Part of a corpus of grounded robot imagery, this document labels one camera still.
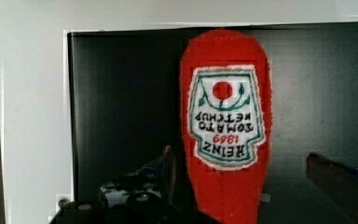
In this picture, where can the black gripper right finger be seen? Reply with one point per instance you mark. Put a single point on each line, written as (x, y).
(337, 181)

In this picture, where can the red plush ketchup bottle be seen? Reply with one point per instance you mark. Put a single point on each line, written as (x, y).
(226, 123)

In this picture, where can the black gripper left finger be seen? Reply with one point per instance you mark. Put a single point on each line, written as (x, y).
(156, 177)

